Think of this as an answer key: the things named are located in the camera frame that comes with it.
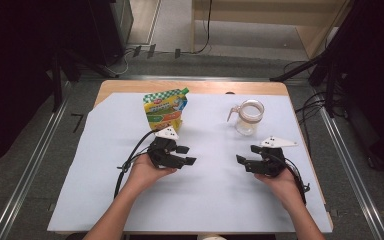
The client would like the clear glass jar with lid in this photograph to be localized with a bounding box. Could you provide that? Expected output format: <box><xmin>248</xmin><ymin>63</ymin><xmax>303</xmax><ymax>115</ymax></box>
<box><xmin>226</xmin><ymin>99</ymin><xmax>266</xmax><ymax>137</ymax></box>

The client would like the left hand-held gripper cable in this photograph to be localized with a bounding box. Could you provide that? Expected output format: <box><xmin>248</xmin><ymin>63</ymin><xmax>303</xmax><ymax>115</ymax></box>
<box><xmin>113</xmin><ymin>129</ymin><xmax>158</xmax><ymax>199</ymax></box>

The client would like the white round object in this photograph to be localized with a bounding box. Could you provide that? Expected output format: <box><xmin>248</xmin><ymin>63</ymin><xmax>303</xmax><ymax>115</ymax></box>
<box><xmin>197</xmin><ymin>234</ymin><xmax>228</xmax><ymax>240</ymax></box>

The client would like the dark curtain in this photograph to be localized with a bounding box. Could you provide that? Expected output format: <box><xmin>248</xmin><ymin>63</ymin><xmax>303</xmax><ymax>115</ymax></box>
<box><xmin>333</xmin><ymin>0</ymin><xmax>384</xmax><ymax>176</ymax></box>
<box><xmin>0</xmin><ymin>0</ymin><xmax>93</xmax><ymax>173</ymax></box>

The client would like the yellow green spouted pouch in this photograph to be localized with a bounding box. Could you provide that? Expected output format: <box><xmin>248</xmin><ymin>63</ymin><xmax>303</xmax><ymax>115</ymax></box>
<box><xmin>142</xmin><ymin>87</ymin><xmax>190</xmax><ymax>133</ymax></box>

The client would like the black floor cable bundle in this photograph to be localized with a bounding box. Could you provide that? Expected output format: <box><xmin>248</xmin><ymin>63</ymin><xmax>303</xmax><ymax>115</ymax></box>
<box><xmin>283</xmin><ymin>59</ymin><xmax>334</xmax><ymax>148</ymax></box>

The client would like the metal floor rail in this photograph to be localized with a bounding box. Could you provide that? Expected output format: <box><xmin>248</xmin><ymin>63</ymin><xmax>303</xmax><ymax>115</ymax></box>
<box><xmin>313</xmin><ymin>86</ymin><xmax>384</xmax><ymax>240</ymax></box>
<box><xmin>0</xmin><ymin>83</ymin><xmax>71</xmax><ymax>240</ymax></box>
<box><xmin>79</xmin><ymin>74</ymin><xmax>314</xmax><ymax>83</ymax></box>

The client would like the black hanging cable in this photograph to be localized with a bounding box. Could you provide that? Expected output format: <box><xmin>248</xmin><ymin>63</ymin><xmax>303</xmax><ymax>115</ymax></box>
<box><xmin>193</xmin><ymin>0</ymin><xmax>213</xmax><ymax>55</ymax></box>

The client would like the light wooden shelf unit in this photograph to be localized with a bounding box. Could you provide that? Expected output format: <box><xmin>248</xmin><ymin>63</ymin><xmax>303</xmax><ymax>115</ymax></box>
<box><xmin>190</xmin><ymin>0</ymin><xmax>353</xmax><ymax>60</ymax></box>

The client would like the white floor cable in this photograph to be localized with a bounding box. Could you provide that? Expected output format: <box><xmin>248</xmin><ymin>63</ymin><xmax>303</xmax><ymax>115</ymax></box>
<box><xmin>108</xmin><ymin>49</ymin><xmax>130</xmax><ymax>76</ymax></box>

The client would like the person's left hand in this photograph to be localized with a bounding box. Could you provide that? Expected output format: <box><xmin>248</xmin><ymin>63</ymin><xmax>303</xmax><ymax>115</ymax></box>
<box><xmin>126</xmin><ymin>153</ymin><xmax>178</xmax><ymax>194</ymax></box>

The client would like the person's right hand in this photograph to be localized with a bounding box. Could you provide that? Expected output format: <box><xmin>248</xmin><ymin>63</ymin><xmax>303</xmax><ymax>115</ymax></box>
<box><xmin>254</xmin><ymin>169</ymin><xmax>304</xmax><ymax>212</ymax></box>

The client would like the white table mat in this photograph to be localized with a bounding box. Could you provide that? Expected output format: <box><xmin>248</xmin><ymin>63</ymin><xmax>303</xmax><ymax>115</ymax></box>
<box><xmin>47</xmin><ymin>92</ymin><xmax>334</xmax><ymax>233</ymax></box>

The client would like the black metal stand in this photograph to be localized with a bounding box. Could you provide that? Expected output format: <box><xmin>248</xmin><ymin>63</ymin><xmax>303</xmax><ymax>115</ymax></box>
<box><xmin>269</xmin><ymin>0</ymin><xmax>361</xmax><ymax>118</ymax></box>

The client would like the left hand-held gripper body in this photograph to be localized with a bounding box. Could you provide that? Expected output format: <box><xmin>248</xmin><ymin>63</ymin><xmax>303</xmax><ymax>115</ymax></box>
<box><xmin>146</xmin><ymin>126</ymin><xmax>185</xmax><ymax>169</ymax></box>

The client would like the black cabinet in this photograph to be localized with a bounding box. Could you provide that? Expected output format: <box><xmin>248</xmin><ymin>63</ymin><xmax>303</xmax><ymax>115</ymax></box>
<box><xmin>89</xmin><ymin>0</ymin><xmax>134</xmax><ymax>66</ymax></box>

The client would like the black tripod stand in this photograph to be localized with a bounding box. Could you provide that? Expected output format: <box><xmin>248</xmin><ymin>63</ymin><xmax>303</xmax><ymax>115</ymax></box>
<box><xmin>51</xmin><ymin>49</ymin><xmax>119</xmax><ymax>113</ymax></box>

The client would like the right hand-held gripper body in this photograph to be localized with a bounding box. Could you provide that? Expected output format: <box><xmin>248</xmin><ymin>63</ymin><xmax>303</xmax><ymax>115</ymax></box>
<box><xmin>245</xmin><ymin>135</ymin><xmax>298</xmax><ymax>178</ymax></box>

